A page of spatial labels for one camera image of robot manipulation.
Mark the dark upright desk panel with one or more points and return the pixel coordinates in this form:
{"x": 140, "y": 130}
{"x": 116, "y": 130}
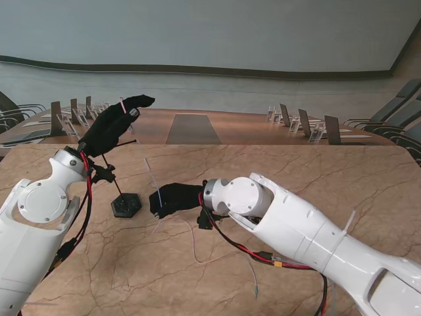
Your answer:
{"x": 56, "y": 118}
{"x": 333, "y": 130}
{"x": 305, "y": 122}
{"x": 88, "y": 105}
{"x": 74, "y": 110}
{"x": 285, "y": 115}

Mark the white paper sheet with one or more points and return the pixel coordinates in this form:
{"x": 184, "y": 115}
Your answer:
{"x": 34, "y": 123}
{"x": 356, "y": 136}

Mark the grey desk pad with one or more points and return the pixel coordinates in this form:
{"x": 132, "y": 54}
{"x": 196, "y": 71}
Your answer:
{"x": 26, "y": 134}

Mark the brown wooden conference table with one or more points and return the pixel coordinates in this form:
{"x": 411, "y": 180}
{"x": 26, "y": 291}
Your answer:
{"x": 246, "y": 128}

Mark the clear acrylic name stand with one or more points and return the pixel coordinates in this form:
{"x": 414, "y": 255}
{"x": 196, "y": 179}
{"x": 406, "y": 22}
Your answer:
{"x": 67, "y": 126}
{"x": 92, "y": 115}
{"x": 271, "y": 113}
{"x": 277, "y": 119}
{"x": 294, "y": 125}
{"x": 98, "y": 108}
{"x": 82, "y": 119}
{"x": 315, "y": 135}

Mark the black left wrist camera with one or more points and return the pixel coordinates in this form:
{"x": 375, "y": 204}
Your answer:
{"x": 105, "y": 172}

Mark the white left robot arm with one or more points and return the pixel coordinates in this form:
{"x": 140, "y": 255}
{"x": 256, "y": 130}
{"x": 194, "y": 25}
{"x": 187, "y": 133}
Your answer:
{"x": 33, "y": 230}

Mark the black T-bar rack hexagon base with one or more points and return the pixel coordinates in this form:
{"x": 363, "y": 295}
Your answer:
{"x": 126, "y": 205}

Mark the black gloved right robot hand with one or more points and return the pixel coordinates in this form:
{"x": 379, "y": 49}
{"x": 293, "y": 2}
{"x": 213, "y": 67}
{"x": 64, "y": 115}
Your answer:
{"x": 177, "y": 197}

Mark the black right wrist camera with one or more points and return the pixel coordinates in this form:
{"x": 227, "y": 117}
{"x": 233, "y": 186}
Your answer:
{"x": 205, "y": 220}

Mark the dark grey office chair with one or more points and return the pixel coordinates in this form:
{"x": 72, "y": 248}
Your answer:
{"x": 8, "y": 105}
{"x": 408, "y": 115}
{"x": 388, "y": 110}
{"x": 6, "y": 121}
{"x": 415, "y": 131}

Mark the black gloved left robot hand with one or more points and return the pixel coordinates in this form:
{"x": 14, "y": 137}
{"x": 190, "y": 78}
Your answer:
{"x": 108, "y": 128}

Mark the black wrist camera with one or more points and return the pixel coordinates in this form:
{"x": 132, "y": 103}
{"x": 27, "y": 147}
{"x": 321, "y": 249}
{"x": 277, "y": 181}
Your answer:
{"x": 205, "y": 220}
{"x": 105, "y": 172}

